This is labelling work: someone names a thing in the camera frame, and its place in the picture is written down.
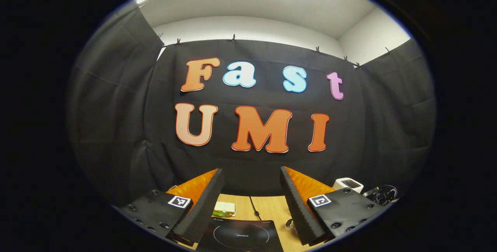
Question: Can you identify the black backdrop cloth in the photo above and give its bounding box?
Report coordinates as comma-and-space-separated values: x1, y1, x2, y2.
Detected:
66, 5, 437, 210

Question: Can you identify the black power cable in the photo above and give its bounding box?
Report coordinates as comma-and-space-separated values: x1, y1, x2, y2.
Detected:
248, 196, 262, 221

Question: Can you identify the row of black spring clips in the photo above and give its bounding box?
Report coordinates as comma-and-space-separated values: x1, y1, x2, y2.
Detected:
137, 5, 393, 70

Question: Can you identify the white toaster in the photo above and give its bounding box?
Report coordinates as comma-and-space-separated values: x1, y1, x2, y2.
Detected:
333, 177, 365, 194

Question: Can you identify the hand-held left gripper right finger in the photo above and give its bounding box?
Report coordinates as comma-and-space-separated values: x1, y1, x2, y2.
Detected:
280, 166, 389, 246

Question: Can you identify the sandwich with lettuce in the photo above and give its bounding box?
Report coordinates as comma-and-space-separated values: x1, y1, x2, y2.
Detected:
212, 201, 238, 218

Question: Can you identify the black induction cooktop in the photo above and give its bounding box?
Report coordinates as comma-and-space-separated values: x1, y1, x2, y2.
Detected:
196, 217, 285, 252

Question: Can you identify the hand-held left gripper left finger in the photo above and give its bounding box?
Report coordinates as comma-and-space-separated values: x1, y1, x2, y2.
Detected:
113, 168, 226, 247

